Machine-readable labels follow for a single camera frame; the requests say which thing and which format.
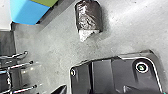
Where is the green sofa seat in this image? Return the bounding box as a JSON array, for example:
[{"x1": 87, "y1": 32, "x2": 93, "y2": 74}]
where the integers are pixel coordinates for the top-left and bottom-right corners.
[{"x1": 31, "y1": 0, "x2": 58, "y2": 8}]

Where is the blue sofa seat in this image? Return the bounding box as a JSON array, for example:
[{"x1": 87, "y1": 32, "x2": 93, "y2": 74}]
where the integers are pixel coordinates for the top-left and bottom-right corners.
[{"x1": 9, "y1": 0, "x2": 51, "y2": 26}]

